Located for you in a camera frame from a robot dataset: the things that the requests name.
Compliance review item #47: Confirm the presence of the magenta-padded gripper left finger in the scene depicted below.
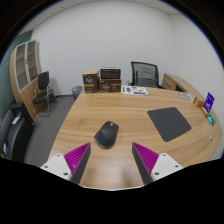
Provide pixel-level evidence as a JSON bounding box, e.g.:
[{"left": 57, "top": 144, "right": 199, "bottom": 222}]
[{"left": 40, "top": 142, "right": 92, "bottom": 186}]

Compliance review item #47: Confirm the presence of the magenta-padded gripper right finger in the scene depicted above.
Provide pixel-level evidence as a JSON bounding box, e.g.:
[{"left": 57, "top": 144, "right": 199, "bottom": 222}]
[{"left": 131, "top": 142, "right": 184, "bottom": 186}]

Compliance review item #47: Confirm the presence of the black computer mouse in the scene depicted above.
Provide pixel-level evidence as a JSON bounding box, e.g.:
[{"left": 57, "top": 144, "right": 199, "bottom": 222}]
[{"left": 93, "top": 120, "right": 120, "bottom": 149}]

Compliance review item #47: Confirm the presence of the dark grey mouse pad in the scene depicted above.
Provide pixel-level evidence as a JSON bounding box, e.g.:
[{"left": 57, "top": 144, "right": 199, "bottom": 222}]
[{"left": 146, "top": 106, "right": 193, "bottom": 143}]

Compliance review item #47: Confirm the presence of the black leather office chair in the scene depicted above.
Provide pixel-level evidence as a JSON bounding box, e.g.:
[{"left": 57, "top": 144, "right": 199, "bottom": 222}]
[{"left": 0, "top": 101, "right": 36, "bottom": 163}]

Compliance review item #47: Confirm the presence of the black mesh waste bin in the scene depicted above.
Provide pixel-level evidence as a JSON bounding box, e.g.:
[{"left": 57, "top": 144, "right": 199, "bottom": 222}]
[{"left": 71, "top": 85, "right": 84, "bottom": 101}]

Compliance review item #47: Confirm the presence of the printed paper sheet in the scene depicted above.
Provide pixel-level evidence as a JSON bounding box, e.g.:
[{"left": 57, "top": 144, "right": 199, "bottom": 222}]
[{"left": 120, "top": 85, "right": 149, "bottom": 96}]

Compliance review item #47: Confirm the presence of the round grey disc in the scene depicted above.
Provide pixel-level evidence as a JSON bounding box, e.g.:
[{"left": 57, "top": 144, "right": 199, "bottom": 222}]
[{"left": 177, "top": 91, "right": 193, "bottom": 102}]

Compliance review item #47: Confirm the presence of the small green packet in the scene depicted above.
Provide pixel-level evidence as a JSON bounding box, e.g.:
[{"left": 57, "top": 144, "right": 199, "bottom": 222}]
[{"left": 205, "top": 113, "right": 217, "bottom": 126}]

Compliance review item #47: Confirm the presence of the small orange box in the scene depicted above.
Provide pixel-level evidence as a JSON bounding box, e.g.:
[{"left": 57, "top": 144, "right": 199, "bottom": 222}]
[{"left": 193, "top": 97, "right": 205, "bottom": 108}]

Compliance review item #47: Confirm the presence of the tall brown cardboard box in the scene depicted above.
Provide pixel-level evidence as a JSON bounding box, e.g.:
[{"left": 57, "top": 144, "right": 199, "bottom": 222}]
[{"left": 82, "top": 69, "right": 100, "bottom": 95}]

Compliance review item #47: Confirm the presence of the wide brown cardboard box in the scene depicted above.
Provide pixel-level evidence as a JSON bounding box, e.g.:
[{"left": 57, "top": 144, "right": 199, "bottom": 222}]
[{"left": 98, "top": 78, "right": 122, "bottom": 94}]

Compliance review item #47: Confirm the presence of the wooden side desk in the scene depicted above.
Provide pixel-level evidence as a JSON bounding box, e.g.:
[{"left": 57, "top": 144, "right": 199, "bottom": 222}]
[{"left": 161, "top": 72, "right": 204, "bottom": 101}]

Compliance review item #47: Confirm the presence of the black mesh office chair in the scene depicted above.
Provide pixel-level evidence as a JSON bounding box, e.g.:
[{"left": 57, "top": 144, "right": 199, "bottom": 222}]
[{"left": 129, "top": 61, "right": 164, "bottom": 89}]

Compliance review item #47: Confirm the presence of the black metal-legged chair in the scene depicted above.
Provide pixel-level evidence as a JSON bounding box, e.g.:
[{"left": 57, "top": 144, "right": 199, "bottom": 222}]
[{"left": 32, "top": 70, "right": 56, "bottom": 118}]

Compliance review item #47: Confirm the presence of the purple sign card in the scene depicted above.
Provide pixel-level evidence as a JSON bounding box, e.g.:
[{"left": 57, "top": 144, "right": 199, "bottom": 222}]
[{"left": 203, "top": 91, "right": 216, "bottom": 114}]

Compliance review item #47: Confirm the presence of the black display box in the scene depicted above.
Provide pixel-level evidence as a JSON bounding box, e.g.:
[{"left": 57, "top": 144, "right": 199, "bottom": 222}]
[{"left": 99, "top": 67, "right": 122, "bottom": 80}]

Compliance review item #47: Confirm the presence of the wooden shelf cabinet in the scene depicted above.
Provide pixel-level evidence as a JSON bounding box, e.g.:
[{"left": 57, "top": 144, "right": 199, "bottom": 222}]
[{"left": 9, "top": 39, "right": 44, "bottom": 119}]

